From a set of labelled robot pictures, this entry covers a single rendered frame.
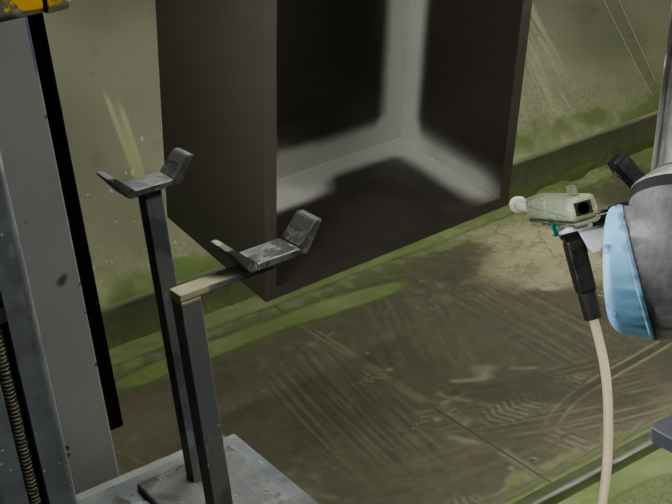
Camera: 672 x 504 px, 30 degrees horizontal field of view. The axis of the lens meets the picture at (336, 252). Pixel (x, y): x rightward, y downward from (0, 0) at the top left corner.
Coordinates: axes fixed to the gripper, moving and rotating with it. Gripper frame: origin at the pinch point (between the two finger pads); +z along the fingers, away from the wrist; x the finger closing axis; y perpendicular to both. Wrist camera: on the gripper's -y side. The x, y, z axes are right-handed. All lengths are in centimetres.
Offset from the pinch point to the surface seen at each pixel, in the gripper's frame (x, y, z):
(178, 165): -96, -23, 55
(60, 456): -109, -4, 69
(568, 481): 29, 50, 4
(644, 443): 37, 49, -14
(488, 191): 54, -6, 0
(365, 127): 68, -26, 19
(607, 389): -1.2, 28.1, -0.1
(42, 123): -63, -32, 69
